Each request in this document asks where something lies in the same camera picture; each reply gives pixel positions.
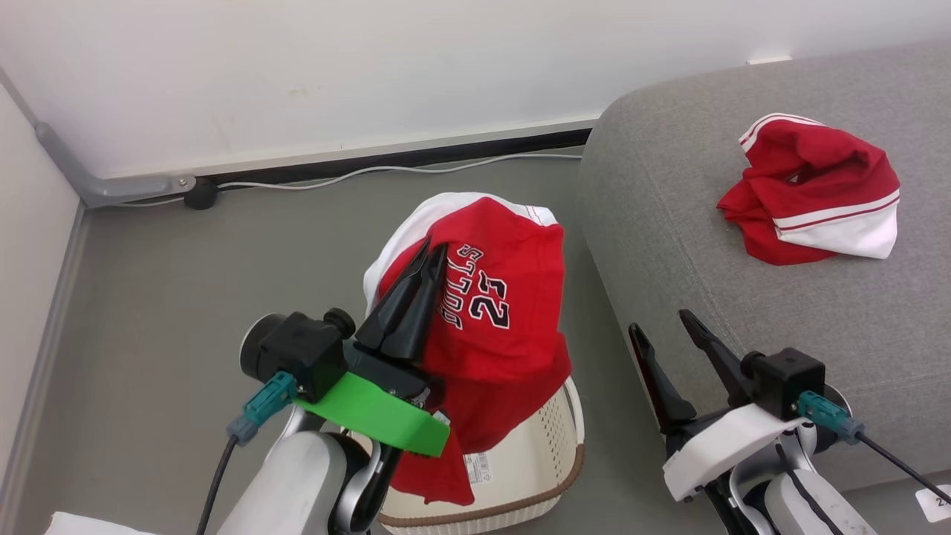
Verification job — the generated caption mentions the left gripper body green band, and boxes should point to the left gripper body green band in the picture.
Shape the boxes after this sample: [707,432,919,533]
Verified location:
[293,342,452,458]

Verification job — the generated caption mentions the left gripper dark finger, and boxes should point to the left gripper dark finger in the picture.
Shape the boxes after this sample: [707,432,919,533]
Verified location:
[380,243,449,365]
[355,236,432,351]

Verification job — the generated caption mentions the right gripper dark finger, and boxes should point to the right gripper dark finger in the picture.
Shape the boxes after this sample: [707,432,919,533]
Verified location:
[629,322,698,433]
[678,309,751,409]

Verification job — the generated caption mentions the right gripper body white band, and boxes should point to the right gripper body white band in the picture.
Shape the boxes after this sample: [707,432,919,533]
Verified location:
[663,401,807,504]

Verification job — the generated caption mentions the red basketball jersey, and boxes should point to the red basketball jersey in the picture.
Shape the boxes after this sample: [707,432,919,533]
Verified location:
[363,192,573,508]

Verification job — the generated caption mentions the red shorts white stripes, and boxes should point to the red shorts white stripes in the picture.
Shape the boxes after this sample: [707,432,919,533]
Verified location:
[717,113,901,267]

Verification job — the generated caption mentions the white perforated laundry basket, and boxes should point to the white perforated laundry basket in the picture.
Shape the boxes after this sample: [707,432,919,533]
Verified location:
[375,375,585,535]

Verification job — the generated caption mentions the grey fabric sofa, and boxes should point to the grey fabric sofa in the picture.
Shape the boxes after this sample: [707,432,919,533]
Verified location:
[576,39,951,491]

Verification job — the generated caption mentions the black baseboard strip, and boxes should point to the black baseboard strip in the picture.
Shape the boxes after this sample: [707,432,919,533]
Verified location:
[197,128,593,187]

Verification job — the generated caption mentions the black round floor puck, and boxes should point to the black round floor puck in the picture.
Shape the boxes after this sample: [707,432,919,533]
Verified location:
[184,177,220,210]

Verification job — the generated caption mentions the white paper tag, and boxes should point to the white paper tag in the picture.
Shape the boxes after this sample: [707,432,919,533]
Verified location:
[915,484,951,523]

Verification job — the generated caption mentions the white tape label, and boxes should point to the white tape label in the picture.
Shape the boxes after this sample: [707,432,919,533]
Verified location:
[45,511,157,535]

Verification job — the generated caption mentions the left black cable teal connector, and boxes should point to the left black cable teal connector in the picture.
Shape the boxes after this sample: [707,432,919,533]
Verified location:
[195,372,298,535]

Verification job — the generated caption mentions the black cable teal connector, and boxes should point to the black cable teal connector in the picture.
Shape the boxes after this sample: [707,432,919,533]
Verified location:
[797,392,951,487]
[195,372,298,535]

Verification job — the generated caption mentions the right black cable teal connector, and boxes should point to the right black cable teal connector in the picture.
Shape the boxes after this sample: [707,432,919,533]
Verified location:
[797,392,951,487]

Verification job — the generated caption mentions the white floor cable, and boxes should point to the white floor cable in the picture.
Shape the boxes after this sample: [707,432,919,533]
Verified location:
[111,152,584,209]

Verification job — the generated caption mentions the grey cable conduit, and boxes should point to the grey cable conduit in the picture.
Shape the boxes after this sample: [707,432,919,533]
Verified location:
[0,67,198,209]

